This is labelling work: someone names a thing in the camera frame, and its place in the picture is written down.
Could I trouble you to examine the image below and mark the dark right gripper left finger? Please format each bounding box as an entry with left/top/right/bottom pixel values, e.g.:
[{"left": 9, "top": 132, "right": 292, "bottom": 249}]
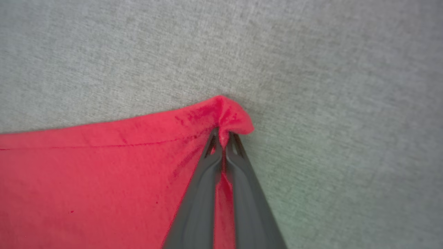
[{"left": 162, "top": 127, "right": 224, "bottom": 249}]

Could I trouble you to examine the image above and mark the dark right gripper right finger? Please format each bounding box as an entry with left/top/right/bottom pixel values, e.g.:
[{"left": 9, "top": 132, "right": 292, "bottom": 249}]
[{"left": 224, "top": 131, "right": 288, "bottom": 249}]

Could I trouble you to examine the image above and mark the red garment with white stripes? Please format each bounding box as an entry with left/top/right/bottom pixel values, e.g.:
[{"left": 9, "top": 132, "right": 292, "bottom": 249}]
[{"left": 0, "top": 95, "right": 255, "bottom": 249}]

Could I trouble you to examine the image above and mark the grey fabric sofa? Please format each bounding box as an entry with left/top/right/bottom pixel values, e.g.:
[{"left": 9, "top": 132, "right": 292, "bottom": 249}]
[{"left": 0, "top": 0, "right": 443, "bottom": 249}]

